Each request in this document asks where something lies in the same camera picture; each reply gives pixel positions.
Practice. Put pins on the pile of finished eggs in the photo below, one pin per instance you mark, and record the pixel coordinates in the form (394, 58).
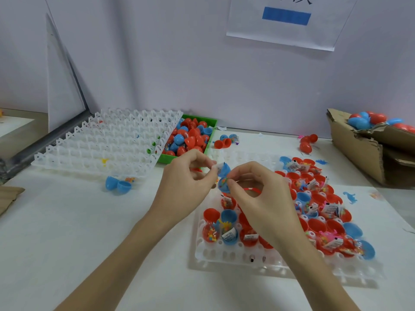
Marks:
(382, 119)

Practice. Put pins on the flat brown cardboard sheet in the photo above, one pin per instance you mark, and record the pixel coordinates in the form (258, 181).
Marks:
(9, 197)

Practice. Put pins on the green plastic tray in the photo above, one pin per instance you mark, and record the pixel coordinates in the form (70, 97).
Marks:
(212, 119)

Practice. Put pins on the small capsule cluster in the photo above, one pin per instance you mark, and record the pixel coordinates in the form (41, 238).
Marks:
(225, 140)

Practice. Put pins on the person's left hand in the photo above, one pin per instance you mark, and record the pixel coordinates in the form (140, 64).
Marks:
(178, 194)

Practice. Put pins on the person's right hand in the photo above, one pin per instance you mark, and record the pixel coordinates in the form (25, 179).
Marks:
(272, 207)

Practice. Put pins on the grey metal rail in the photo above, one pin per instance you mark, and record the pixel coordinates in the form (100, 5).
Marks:
(42, 149)

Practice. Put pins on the white paper sign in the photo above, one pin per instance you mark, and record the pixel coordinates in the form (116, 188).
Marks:
(331, 22)

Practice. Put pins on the person's right forearm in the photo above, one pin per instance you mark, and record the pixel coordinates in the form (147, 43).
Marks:
(324, 278)

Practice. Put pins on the clear triangular panel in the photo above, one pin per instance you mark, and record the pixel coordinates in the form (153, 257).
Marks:
(65, 81)

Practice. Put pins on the cardboard box of capsules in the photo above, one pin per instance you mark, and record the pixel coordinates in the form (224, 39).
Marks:
(356, 147)

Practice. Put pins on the small blue toy piece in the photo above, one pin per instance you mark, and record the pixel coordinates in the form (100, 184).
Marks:
(350, 197)

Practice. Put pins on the small orange toy piece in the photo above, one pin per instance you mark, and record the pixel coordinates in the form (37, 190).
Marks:
(130, 180)

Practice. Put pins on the clear plastic egg tray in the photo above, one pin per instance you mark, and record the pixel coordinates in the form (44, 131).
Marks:
(227, 256)
(107, 142)

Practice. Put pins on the person's left forearm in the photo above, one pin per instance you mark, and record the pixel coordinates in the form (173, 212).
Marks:
(107, 272)

